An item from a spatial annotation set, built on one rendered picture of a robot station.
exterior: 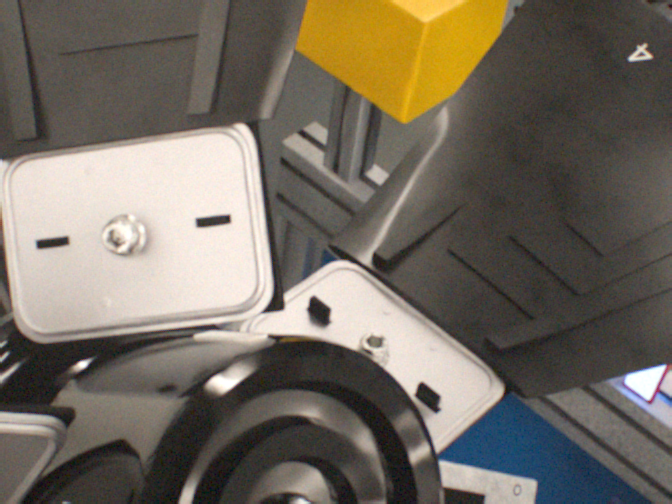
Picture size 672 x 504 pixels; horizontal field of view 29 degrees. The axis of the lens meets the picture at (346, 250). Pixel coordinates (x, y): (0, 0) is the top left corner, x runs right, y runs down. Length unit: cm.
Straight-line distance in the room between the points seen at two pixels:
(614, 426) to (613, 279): 43
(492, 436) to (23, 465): 74
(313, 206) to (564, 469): 29
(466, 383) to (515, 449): 60
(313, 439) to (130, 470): 6
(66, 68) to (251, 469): 15
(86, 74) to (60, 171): 3
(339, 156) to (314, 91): 74
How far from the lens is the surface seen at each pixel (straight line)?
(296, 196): 109
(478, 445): 112
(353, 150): 102
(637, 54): 64
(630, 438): 97
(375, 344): 50
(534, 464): 109
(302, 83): 175
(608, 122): 61
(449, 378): 50
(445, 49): 89
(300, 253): 112
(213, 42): 42
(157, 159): 43
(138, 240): 42
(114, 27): 43
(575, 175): 58
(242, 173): 42
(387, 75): 90
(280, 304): 43
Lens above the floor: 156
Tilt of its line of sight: 46 degrees down
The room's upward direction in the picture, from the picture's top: 10 degrees clockwise
